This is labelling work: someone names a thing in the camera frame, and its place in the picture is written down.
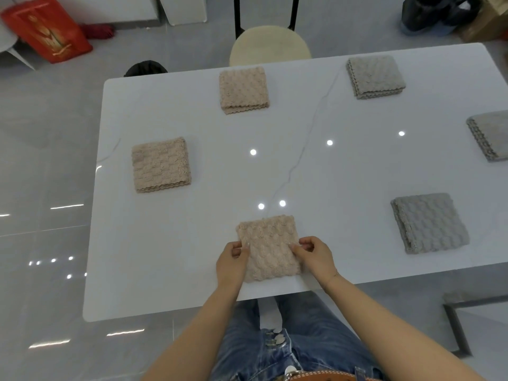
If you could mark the person's right hand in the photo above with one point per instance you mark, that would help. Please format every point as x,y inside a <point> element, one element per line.
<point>317,261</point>

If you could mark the person's left hand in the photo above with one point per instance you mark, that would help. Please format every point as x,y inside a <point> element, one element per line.
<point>232,269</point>

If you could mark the beige fluffy towel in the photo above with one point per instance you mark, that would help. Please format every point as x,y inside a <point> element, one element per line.
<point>270,242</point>
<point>160,164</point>
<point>244,91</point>

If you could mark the taupe fluffy towel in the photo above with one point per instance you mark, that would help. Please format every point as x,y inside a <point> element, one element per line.
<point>430,222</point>
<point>490,134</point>

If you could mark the blue-grey fluffy towel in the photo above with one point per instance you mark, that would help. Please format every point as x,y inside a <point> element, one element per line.
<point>375,77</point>

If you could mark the person's left forearm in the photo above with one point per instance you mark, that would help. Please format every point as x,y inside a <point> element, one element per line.
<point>194,341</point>

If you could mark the person's right forearm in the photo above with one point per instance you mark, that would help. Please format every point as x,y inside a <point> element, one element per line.
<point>397,337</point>

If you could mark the white glossy table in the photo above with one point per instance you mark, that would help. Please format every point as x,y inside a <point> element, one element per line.
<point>317,174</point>

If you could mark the brown leather belt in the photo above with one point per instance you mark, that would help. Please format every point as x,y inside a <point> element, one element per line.
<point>329,376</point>

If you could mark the grey bin with black bag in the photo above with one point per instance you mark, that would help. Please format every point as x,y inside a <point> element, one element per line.
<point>147,69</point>

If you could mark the cream padded chair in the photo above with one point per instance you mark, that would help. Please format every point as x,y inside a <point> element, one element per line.
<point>270,45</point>

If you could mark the white rectangular box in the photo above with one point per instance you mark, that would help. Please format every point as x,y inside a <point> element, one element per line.
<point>182,9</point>

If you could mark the black bin bag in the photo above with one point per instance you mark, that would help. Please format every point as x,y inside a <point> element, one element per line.
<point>468,11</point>
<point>424,15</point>

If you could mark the dark red cloth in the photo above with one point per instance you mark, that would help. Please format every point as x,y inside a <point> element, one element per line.
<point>99,31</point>

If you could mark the brown cardboard box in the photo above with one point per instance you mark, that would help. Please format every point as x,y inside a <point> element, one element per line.
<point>488,23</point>

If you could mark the red shopping bag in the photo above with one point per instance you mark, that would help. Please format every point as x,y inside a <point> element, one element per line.
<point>47,31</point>

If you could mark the white side table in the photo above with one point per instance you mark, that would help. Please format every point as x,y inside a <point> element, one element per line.
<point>6,39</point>

